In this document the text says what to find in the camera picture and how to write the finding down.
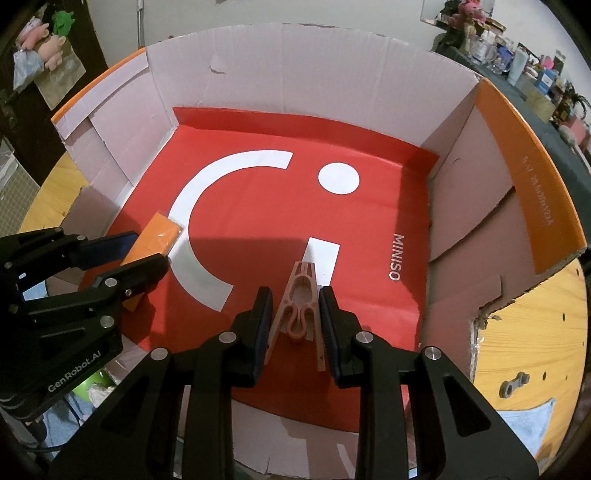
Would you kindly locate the beige tape roll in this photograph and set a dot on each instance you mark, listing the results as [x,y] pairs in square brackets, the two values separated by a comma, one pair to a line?
[541,102]

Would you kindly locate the orange packet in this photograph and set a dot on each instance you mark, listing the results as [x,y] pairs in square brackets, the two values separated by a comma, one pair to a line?
[154,235]

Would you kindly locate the green plush toy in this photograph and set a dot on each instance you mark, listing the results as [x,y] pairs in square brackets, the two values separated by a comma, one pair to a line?
[63,22]

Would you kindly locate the wooden desk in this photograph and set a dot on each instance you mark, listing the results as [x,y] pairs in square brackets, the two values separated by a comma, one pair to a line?
[526,332]

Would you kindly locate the red paper liner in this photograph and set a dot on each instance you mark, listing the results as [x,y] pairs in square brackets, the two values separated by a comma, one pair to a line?
[277,203]

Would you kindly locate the cluster of cosmetic bottles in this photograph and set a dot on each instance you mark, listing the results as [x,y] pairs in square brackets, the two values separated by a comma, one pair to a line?
[489,50]

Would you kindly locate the brown paper bag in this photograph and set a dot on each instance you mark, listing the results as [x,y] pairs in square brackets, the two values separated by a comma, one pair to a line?
[60,83]

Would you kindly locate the pink rabbit plush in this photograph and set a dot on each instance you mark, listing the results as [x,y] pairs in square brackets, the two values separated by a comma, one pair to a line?
[473,10]

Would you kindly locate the blue white cloth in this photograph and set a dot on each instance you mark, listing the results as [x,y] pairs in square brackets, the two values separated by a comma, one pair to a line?
[25,69]

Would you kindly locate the pale pink plush pig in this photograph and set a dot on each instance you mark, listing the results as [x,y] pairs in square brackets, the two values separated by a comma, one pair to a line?
[51,50]

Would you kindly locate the white cosmetic tube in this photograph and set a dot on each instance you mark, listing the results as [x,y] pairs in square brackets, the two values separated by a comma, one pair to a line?
[517,67]

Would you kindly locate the dark cloth covered table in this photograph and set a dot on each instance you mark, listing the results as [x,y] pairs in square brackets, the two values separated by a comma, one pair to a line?
[545,134]

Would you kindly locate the blue towel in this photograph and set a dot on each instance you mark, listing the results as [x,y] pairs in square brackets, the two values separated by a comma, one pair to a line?
[531,429]

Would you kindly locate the cardboard box with red liner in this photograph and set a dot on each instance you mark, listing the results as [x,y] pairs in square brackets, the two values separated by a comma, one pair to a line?
[323,78]

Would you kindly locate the grey metal link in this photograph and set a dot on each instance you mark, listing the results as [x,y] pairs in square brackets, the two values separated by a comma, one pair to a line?
[512,385]

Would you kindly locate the pink clothespin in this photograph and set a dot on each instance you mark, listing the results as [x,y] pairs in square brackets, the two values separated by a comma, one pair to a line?
[302,286]

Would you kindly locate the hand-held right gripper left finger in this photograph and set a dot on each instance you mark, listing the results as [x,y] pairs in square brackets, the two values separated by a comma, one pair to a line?
[262,327]

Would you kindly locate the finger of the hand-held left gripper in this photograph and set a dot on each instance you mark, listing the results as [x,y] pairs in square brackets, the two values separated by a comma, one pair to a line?
[113,247]
[143,272]

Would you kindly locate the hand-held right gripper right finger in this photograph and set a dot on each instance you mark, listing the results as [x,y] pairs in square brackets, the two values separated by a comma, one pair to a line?
[328,332]

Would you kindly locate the dark wooden door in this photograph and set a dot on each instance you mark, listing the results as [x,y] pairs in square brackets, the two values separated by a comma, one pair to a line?
[87,27]

